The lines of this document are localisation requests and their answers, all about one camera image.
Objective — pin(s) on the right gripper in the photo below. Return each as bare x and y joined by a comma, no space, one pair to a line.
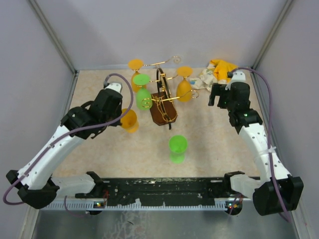
219,90

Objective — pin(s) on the clear wine glass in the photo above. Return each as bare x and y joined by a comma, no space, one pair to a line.
177,59

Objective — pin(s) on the green goblet front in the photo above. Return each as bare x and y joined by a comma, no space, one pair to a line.
178,145

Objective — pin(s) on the green goblet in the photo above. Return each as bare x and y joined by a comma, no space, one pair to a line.
178,145
143,96

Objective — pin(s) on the yellow plastic goblet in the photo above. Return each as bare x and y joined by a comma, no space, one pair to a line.
135,74

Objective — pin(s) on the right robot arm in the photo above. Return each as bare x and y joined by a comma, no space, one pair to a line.
276,190

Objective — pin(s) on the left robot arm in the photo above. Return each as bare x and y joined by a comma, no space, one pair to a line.
35,184

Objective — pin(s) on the yellow floral cloth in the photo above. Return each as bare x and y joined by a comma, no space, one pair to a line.
215,72

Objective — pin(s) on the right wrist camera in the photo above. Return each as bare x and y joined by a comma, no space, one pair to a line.
235,76

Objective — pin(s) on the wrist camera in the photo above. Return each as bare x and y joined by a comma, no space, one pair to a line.
115,86
235,76

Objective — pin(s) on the gold wire wine glass rack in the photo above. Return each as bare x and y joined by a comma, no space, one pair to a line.
163,111

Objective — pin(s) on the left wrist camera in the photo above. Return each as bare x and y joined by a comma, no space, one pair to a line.
115,86

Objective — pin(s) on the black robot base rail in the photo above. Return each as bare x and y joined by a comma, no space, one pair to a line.
160,191

